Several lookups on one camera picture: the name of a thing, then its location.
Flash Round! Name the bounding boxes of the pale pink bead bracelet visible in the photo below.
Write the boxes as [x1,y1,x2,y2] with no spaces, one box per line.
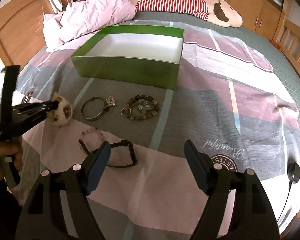
[79,127,106,153]

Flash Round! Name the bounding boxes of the silver metal bangle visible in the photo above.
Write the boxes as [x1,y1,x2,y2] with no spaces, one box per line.
[81,96,106,121]

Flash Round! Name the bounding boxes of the black wrist watch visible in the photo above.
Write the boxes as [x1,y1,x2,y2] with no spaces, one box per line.
[79,139,138,168]

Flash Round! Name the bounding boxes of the brown wooden bead bracelet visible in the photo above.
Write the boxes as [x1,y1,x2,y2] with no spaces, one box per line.
[120,94,161,121]

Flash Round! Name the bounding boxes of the person's left hand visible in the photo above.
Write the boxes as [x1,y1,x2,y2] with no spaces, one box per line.
[0,137,23,180]

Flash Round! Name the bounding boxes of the black round puck device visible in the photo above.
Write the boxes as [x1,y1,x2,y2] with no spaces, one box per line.
[287,162,300,184]

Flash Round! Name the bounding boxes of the wooden headboard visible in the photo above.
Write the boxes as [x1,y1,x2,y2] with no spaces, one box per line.
[0,0,53,72]

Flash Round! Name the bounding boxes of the pink crumpled duvet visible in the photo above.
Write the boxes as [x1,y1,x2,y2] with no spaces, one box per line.
[43,0,136,52]

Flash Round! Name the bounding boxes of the plaid pink grey bedsheet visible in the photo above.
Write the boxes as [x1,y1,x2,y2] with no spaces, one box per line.
[13,23,300,239]

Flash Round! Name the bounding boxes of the green cardboard box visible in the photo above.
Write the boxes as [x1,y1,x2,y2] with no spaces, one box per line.
[70,24,184,89]

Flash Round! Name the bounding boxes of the green woven bed mat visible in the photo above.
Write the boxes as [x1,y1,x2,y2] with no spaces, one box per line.
[134,11,300,124]

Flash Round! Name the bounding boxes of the wooden footboard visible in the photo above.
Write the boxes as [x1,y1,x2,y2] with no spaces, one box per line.
[273,13,300,77]

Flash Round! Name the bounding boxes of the striped plush dog toy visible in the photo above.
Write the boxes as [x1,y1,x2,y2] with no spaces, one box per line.
[130,0,243,28]

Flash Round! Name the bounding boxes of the black thin cable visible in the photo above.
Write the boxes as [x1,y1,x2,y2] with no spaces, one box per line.
[276,180,293,224]

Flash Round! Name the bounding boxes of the crystal cluster ring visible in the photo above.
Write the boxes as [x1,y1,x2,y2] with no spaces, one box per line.
[104,95,116,108]

